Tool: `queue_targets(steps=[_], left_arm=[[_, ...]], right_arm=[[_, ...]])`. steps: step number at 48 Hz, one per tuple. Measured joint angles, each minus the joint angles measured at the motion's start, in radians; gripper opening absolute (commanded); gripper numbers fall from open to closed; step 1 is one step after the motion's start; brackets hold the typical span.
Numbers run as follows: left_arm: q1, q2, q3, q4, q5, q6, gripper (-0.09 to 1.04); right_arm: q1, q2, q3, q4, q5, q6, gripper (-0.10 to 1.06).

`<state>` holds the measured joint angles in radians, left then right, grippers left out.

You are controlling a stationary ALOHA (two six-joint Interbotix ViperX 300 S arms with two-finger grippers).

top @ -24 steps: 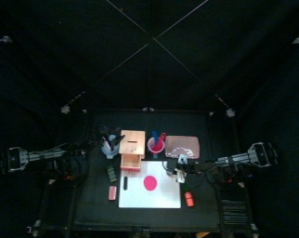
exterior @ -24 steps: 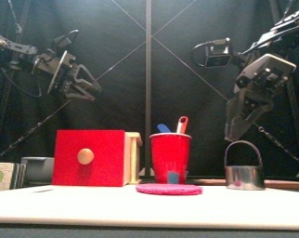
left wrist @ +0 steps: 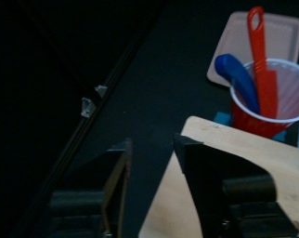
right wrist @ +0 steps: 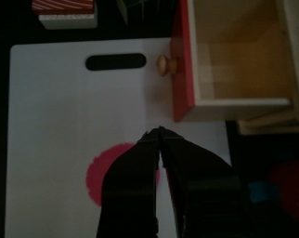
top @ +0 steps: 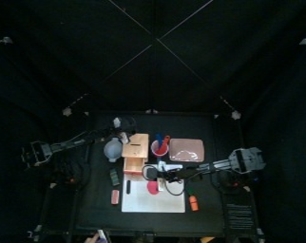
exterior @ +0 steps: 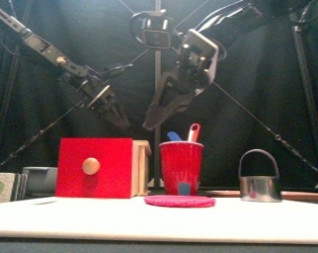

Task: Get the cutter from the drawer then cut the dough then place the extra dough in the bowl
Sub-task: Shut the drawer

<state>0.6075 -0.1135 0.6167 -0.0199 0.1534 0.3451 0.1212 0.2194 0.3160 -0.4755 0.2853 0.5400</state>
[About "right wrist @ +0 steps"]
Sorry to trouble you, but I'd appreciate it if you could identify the red bowl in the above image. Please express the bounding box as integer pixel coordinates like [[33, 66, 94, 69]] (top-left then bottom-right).
[[267, 159, 299, 226]]

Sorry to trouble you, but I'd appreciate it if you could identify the wooden drawer cabinet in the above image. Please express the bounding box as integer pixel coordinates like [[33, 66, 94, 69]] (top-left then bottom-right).
[[237, 0, 299, 136]]

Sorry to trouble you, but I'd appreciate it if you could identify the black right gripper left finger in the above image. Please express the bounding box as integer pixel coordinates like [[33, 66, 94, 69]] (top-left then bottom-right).
[[95, 127, 162, 238]]

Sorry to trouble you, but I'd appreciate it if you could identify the blue toy piece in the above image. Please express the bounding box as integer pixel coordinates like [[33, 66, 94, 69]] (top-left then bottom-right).
[[247, 180, 279, 205]]

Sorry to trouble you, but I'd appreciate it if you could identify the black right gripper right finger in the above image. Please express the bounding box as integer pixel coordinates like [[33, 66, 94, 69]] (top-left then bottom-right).
[[157, 126, 254, 238]]

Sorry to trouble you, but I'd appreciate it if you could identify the white cutting board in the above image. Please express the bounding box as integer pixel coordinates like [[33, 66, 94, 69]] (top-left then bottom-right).
[[3, 37, 233, 238]]

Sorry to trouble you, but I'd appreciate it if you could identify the red white striped block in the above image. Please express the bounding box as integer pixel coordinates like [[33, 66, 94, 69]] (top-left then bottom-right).
[[30, 0, 98, 31]]

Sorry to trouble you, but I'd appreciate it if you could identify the flat pink dough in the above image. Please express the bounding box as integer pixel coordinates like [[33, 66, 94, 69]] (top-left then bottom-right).
[[85, 142, 161, 207]]

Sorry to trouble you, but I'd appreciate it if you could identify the red-fronted wooden drawer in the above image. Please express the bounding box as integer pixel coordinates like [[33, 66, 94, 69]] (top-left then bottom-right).
[[155, 0, 299, 123]]

